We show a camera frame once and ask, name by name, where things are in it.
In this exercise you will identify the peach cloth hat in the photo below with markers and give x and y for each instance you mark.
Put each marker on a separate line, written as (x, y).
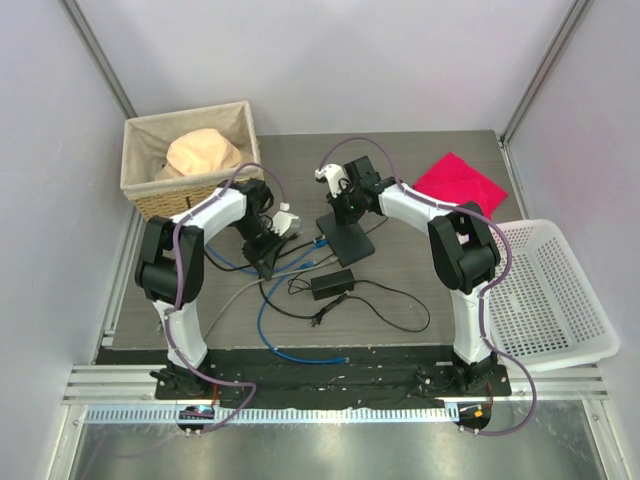
(199, 152)

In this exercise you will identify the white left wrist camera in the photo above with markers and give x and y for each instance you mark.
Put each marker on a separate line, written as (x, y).
(284, 221)

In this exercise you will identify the wicker basket with liner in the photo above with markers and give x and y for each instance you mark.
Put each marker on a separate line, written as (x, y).
(147, 140)

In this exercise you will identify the white perforated plastic basket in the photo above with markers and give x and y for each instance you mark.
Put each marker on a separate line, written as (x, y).
(545, 312)

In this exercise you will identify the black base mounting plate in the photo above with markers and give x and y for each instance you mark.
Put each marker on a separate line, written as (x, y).
(335, 378)

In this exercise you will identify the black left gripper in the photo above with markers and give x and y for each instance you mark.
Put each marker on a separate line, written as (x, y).
(264, 258)

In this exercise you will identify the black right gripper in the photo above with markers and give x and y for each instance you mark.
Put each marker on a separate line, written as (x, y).
(344, 217)

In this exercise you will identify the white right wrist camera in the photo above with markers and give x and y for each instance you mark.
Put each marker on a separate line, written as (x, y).
(334, 176)

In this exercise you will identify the red folded cloth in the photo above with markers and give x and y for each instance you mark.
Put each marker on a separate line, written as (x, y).
(453, 180)

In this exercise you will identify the black power adapter brick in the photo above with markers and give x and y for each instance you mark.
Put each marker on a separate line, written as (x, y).
(332, 284)

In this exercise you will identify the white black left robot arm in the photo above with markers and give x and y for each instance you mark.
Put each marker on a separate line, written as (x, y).
(170, 265)

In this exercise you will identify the white slotted cable duct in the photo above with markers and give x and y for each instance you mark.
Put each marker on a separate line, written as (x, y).
(201, 414)

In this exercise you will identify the black network switch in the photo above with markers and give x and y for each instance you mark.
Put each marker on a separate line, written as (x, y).
(349, 243)

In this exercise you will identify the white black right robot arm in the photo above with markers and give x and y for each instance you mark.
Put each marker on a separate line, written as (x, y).
(464, 253)

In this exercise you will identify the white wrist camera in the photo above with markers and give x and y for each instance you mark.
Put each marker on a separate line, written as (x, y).
(334, 176)
(284, 221)

